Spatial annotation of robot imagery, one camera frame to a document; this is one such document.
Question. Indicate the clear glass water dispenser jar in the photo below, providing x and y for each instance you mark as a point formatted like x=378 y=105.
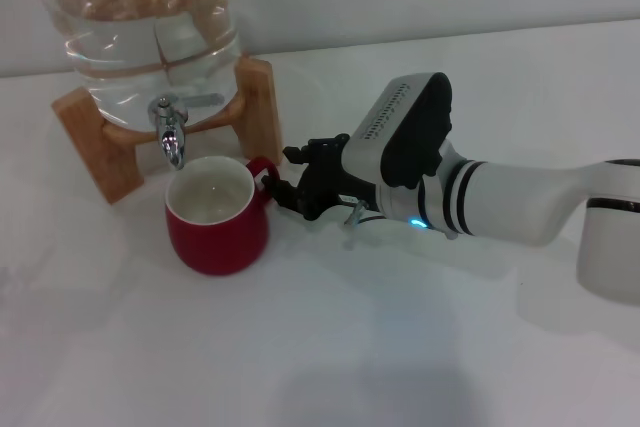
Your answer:
x=125 y=47

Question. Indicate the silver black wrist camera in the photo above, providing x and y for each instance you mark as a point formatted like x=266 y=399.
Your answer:
x=405 y=132

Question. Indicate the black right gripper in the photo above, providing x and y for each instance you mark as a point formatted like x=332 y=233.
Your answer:
x=327 y=182

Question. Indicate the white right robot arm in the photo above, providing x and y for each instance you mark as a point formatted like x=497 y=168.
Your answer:
x=515 y=202

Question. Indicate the red ceramic cup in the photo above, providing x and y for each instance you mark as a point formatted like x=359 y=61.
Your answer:
x=220 y=247

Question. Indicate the chrome metal faucet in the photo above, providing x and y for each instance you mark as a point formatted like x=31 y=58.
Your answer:
x=170 y=139

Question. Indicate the light wooden dispenser stand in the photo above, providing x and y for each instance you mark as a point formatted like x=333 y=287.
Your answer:
x=105 y=162

